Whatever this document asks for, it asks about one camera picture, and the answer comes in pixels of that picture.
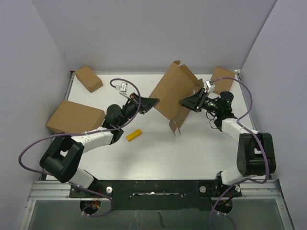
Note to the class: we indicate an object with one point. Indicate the yellow wooden block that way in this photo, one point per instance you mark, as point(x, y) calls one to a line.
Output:
point(133, 135)

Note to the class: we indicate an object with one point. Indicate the large folded cardboard box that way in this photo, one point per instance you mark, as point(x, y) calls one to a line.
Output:
point(72, 117)

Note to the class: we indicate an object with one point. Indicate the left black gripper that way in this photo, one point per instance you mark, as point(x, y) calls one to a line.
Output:
point(147, 103)

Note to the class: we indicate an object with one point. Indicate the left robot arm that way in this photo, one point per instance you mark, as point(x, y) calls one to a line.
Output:
point(63, 156)

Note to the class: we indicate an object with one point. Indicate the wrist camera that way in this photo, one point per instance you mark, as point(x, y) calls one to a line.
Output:
point(209, 86)
point(122, 88)

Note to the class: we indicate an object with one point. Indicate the small folded cardboard box left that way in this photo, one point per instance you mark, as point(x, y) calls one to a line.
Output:
point(88, 79)

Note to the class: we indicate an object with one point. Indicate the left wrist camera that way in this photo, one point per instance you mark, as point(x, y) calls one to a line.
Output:
point(122, 88)

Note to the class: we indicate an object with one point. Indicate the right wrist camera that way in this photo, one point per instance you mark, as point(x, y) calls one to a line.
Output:
point(209, 86)

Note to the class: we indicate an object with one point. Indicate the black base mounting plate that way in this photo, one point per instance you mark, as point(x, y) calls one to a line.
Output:
point(157, 195)

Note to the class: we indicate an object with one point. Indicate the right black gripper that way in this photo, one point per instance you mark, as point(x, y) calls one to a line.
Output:
point(196, 101)

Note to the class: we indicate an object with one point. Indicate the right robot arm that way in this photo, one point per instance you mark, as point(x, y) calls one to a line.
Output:
point(255, 153)

